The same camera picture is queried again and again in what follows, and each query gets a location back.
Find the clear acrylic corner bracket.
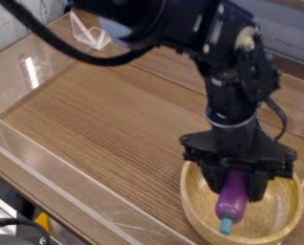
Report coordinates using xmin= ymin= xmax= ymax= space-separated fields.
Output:
xmin=69 ymin=12 xmax=110 ymax=50

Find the clear acrylic tray wall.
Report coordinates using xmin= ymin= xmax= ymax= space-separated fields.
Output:
xmin=0 ymin=120 xmax=194 ymax=245

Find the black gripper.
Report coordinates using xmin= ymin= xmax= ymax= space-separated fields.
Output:
xmin=180 ymin=113 xmax=296 ymax=202

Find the yellow black device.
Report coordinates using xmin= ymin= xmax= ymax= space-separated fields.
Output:
xmin=14 ymin=211 xmax=70 ymax=245

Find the black cable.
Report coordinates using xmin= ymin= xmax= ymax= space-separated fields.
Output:
xmin=0 ymin=0 xmax=168 ymax=67

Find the purple toy eggplant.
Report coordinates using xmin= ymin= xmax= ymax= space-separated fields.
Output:
xmin=216 ymin=168 xmax=248 ymax=235

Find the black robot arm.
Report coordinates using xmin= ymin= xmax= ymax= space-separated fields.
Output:
xmin=73 ymin=0 xmax=296 ymax=202

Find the brown wooden bowl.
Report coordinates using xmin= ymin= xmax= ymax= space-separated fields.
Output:
xmin=180 ymin=162 xmax=304 ymax=245

